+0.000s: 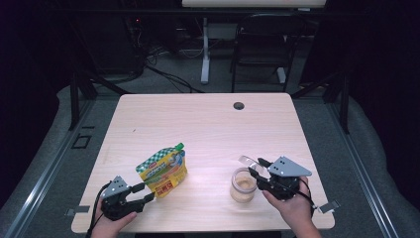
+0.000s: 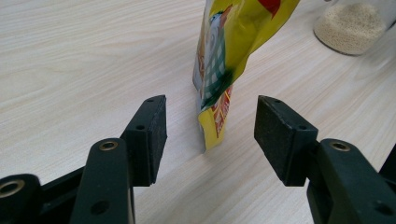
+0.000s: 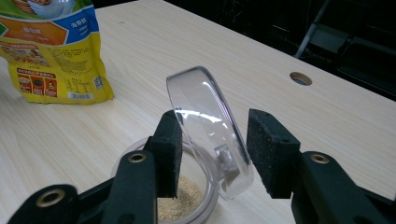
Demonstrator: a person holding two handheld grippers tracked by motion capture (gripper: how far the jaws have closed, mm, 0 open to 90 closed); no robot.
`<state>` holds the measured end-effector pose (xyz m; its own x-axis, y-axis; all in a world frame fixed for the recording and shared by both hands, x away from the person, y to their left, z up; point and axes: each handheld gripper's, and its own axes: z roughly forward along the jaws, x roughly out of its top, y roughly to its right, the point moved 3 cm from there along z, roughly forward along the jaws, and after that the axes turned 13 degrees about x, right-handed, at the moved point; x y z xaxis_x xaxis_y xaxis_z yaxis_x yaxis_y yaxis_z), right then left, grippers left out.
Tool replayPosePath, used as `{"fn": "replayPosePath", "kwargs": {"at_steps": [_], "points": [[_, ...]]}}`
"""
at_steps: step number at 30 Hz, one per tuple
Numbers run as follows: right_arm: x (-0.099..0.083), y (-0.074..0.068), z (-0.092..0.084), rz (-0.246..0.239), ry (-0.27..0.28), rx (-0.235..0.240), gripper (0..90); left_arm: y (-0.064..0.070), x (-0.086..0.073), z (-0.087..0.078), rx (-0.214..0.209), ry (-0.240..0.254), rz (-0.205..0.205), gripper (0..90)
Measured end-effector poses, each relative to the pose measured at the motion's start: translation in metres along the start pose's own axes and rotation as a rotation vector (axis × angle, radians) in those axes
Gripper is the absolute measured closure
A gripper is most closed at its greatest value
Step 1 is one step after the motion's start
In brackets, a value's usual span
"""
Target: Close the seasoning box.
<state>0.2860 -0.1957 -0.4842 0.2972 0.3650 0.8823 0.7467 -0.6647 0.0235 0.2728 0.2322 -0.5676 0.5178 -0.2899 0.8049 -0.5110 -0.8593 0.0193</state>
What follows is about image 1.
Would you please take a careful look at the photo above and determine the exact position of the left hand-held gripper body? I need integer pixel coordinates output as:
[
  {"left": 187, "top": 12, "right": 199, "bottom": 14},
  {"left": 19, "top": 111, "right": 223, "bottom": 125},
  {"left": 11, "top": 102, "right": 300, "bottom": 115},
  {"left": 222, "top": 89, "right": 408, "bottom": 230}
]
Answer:
[{"left": 100, "top": 176, "right": 147, "bottom": 221}]

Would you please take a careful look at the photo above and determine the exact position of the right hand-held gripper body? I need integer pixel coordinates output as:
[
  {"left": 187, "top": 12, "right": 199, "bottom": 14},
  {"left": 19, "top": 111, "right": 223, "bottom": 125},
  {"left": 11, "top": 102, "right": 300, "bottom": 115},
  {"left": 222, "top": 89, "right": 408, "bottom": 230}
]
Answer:
[{"left": 261, "top": 156, "right": 313, "bottom": 201}]

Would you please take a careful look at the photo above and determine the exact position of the clear jar with hinged lid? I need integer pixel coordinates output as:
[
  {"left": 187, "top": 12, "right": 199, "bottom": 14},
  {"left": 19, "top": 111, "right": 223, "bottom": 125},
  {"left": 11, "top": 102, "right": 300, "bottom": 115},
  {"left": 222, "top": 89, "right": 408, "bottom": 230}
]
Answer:
[{"left": 230, "top": 155, "right": 265, "bottom": 203}]

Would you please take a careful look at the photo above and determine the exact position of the yellow seasoning pouch green cap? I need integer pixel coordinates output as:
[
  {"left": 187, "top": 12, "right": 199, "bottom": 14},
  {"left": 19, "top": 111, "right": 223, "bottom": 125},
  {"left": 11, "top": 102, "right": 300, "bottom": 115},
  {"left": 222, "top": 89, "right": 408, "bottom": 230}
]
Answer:
[{"left": 135, "top": 142, "right": 188, "bottom": 199}]

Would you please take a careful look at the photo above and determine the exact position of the person's left hand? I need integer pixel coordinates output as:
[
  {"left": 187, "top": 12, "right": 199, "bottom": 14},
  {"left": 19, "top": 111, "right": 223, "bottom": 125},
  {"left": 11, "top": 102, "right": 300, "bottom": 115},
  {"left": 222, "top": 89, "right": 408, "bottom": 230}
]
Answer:
[{"left": 91, "top": 197, "right": 138, "bottom": 238}]

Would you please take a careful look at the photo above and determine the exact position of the person's right hand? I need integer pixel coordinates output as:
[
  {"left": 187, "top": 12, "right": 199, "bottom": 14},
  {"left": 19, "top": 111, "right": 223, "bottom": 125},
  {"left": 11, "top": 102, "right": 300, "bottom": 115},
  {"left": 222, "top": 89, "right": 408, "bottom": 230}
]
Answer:
[{"left": 262, "top": 178, "right": 315, "bottom": 229}]

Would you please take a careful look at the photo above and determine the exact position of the grey tape strip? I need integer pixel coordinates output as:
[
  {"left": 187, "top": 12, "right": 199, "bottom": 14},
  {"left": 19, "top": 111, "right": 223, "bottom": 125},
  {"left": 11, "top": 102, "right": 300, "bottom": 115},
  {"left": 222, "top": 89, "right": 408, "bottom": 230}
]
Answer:
[
  {"left": 64, "top": 205, "right": 91, "bottom": 217},
  {"left": 318, "top": 200, "right": 341, "bottom": 214}
]

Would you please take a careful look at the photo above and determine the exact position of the black folding chair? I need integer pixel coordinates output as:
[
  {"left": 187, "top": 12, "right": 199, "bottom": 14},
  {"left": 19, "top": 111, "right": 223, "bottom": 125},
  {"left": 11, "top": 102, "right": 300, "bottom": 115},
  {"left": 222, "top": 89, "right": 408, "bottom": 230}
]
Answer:
[{"left": 230, "top": 13, "right": 306, "bottom": 93}]

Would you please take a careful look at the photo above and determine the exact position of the white standing desk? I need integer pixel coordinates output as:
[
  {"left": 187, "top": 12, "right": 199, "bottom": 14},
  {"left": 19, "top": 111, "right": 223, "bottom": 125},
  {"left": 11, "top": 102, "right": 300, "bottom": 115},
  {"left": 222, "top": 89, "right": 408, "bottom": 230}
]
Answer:
[{"left": 181, "top": 0, "right": 328, "bottom": 85}]

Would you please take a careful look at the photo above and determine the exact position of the dark computer equipment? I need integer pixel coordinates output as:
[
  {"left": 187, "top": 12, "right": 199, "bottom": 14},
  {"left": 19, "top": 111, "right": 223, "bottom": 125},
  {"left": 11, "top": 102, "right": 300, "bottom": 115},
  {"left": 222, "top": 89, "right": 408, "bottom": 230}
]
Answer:
[{"left": 78, "top": 13, "right": 145, "bottom": 74}]

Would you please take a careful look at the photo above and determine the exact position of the left hand-held gripper black cable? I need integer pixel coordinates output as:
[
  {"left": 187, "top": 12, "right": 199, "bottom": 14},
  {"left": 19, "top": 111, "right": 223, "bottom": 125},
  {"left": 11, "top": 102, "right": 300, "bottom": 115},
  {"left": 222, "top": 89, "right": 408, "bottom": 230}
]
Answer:
[{"left": 86, "top": 180, "right": 113, "bottom": 238}]

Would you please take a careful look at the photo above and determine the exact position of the hand-held gripper black cable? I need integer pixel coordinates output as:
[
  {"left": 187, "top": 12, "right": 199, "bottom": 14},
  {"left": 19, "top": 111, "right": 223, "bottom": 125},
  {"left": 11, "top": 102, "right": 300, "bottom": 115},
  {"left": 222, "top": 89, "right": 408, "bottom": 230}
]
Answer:
[
  {"left": 298, "top": 178, "right": 320, "bottom": 216},
  {"left": 86, "top": 180, "right": 113, "bottom": 238}
]

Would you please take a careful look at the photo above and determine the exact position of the right hand-held gripper black cable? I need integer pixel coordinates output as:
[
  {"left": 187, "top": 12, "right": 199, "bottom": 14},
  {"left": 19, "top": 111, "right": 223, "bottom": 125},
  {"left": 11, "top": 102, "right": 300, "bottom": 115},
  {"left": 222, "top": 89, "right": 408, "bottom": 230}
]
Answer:
[{"left": 298, "top": 178, "right": 320, "bottom": 216}]

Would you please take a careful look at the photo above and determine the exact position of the aluminium floor rail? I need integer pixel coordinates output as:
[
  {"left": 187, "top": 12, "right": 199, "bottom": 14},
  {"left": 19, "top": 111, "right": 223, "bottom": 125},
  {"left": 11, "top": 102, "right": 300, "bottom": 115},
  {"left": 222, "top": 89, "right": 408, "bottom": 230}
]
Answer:
[
  {"left": 325, "top": 98, "right": 400, "bottom": 238},
  {"left": 3, "top": 98, "right": 97, "bottom": 238}
]

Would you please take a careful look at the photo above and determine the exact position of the black metal frame stand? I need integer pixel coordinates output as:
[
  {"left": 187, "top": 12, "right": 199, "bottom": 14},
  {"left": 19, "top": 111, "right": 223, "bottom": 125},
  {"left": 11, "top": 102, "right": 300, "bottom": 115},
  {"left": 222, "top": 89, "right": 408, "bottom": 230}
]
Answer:
[
  {"left": 290, "top": 70, "right": 351, "bottom": 135},
  {"left": 68, "top": 70, "right": 130, "bottom": 131}
]

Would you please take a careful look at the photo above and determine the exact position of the black floor cable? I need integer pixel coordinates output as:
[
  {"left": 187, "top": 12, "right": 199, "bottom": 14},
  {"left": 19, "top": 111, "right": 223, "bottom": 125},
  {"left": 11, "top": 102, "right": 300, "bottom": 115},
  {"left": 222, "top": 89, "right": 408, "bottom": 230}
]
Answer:
[{"left": 145, "top": 63, "right": 204, "bottom": 94}]

